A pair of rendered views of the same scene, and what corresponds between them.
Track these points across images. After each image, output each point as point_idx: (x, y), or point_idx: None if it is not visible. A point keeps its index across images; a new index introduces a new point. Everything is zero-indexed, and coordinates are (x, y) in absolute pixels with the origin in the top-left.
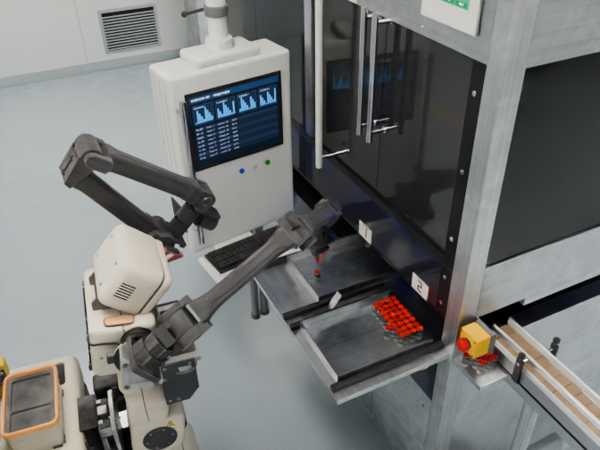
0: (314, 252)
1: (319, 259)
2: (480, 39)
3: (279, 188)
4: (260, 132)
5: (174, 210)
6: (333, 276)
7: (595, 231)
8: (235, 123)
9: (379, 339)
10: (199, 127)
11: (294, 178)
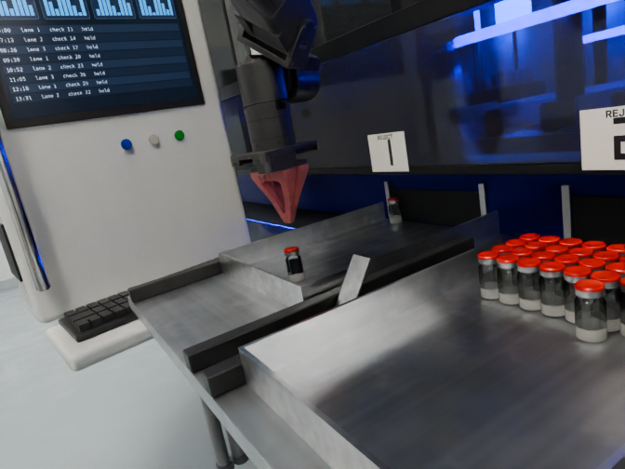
0: (264, 156)
1: (286, 201)
2: None
3: (213, 194)
4: (152, 70)
5: (3, 247)
6: (336, 266)
7: None
8: (91, 38)
9: (568, 348)
10: (1, 24)
11: (250, 212)
